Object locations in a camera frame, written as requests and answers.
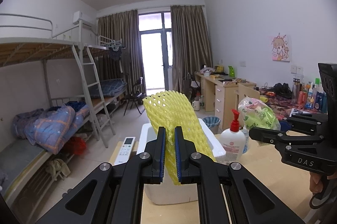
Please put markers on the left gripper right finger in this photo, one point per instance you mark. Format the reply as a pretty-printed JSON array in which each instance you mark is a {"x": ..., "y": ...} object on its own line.
[{"x": 227, "y": 193}]

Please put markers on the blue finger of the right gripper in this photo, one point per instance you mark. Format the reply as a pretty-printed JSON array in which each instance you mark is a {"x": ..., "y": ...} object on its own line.
[
  {"x": 303, "y": 122},
  {"x": 287, "y": 138}
]

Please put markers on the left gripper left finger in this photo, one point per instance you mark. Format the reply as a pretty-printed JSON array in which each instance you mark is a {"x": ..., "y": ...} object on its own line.
[{"x": 112, "y": 194}]

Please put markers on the green tissue packet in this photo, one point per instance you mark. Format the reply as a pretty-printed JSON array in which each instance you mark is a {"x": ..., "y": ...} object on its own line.
[{"x": 263, "y": 116}]

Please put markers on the yellow foam fruit net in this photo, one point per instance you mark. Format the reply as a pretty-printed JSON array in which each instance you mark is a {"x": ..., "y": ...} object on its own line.
[{"x": 170, "y": 109}]

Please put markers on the person's right hand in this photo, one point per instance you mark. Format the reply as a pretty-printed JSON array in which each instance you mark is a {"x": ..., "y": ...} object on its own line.
[{"x": 316, "y": 185}]

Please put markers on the red bottle on desk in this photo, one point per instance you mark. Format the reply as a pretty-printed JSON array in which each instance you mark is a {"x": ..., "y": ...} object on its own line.
[{"x": 302, "y": 99}]

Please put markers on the blue spray bottle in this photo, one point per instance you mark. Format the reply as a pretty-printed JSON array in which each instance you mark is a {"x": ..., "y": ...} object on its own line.
[{"x": 246, "y": 133}]

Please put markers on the steel thermos flask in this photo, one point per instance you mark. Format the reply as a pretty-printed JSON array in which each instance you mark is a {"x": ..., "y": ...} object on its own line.
[{"x": 295, "y": 89}]

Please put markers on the white lotion pump bottle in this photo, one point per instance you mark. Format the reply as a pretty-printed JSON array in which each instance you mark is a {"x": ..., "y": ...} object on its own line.
[{"x": 233, "y": 140}]

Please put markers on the white remote control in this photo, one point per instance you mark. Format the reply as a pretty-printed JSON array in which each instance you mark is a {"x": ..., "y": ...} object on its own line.
[{"x": 125, "y": 151}]

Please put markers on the black headphones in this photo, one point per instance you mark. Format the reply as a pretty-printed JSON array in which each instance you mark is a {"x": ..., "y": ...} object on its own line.
[{"x": 282, "y": 90}]

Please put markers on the white styrofoam box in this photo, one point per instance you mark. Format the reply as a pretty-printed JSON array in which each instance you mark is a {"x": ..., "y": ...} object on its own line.
[{"x": 167, "y": 193}]

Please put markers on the wooden smiley chair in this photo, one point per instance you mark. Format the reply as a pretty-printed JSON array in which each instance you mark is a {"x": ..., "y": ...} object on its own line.
[{"x": 247, "y": 97}]

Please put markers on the blue waste bin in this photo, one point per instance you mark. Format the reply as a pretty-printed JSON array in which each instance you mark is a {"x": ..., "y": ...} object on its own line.
[{"x": 212, "y": 122}]

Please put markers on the wooden desk with drawers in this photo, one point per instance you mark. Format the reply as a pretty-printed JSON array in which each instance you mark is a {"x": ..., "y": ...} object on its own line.
[{"x": 221, "y": 96}]

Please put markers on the green spray bottle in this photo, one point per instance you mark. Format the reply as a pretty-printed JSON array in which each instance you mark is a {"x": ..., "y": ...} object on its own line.
[{"x": 231, "y": 72}]

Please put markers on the anime girl poster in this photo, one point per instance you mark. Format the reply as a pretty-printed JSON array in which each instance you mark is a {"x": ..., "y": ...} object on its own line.
[{"x": 280, "y": 48}]

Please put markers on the blue plaid quilt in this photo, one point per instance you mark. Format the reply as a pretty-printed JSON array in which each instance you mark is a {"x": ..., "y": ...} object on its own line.
[{"x": 50, "y": 128}]

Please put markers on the black folding chair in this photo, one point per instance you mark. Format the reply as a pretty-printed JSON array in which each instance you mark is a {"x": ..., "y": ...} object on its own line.
[{"x": 134, "y": 96}]

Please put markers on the metal bunk bed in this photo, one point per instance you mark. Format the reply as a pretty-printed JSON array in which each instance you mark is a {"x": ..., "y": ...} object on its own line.
[{"x": 43, "y": 68}]

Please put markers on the right brown curtain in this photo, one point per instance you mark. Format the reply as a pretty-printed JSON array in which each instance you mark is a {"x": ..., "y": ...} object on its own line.
[{"x": 191, "y": 44}]

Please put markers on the brown curtain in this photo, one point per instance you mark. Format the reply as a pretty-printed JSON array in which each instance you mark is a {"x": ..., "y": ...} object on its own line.
[
  {"x": 191, "y": 44},
  {"x": 125, "y": 61}
]

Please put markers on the glass balcony door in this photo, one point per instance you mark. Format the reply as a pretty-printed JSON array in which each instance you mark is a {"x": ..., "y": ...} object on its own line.
[{"x": 157, "y": 51}]

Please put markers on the left brown curtain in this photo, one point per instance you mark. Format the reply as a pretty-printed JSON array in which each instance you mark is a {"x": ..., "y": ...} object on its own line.
[{"x": 125, "y": 61}]

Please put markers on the white air conditioner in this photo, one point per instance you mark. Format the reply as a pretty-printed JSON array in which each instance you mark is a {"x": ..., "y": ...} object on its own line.
[{"x": 86, "y": 19}]

